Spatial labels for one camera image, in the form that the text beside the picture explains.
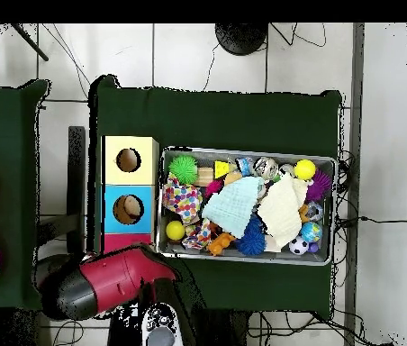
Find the light teal waffle cloth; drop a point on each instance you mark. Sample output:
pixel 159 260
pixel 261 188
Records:
pixel 232 205

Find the dark green side tablecloth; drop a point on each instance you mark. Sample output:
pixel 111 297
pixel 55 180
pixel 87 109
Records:
pixel 9 144

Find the black rod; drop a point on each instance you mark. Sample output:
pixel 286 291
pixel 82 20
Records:
pixel 29 42

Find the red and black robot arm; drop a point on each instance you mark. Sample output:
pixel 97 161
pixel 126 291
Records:
pixel 110 277

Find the black round base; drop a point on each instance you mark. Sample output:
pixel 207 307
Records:
pixel 242 36

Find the blue spiky ball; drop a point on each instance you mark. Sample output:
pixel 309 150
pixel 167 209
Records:
pixel 252 241

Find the polka dot cloth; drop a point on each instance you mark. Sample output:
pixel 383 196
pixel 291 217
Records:
pixel 182 200

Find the large yellow ball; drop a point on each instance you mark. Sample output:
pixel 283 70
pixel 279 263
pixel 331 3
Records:
pixel 304 169

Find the orange toy block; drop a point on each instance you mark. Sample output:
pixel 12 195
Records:
pixel 221 243

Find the small yellow ball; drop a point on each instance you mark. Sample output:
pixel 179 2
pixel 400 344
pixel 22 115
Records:
pixel 175 230

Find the cream waffle cloth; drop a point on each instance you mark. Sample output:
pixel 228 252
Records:
pixel 283 213

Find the white colourful print cloth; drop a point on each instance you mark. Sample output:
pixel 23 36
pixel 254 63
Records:
pixel 198 234

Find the green spiky ball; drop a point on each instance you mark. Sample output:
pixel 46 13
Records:
pixel 183 169

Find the wooden box with three holes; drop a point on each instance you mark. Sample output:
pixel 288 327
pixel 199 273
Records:
pixel 113 162

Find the black panel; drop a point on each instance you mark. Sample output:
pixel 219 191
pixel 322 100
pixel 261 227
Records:
pixel 76 187

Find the blue globe ball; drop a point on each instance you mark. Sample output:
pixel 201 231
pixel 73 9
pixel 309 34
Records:
pixel 311 231

